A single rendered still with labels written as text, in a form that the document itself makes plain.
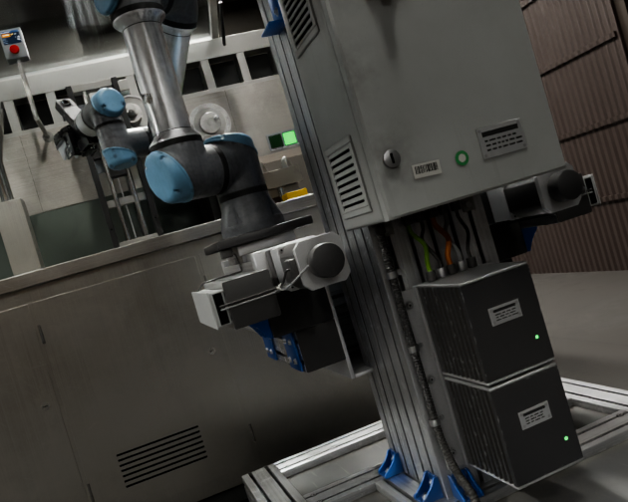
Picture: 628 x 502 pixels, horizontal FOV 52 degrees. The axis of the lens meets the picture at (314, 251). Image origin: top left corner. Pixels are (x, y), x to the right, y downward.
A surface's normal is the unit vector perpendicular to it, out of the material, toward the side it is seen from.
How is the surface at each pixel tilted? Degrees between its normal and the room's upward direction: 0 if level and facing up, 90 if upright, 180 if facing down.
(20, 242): 90
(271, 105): 90
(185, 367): 90
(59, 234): 90
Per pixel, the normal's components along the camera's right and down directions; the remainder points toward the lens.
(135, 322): 0.26, -0.05
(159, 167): -0.67, 0.36
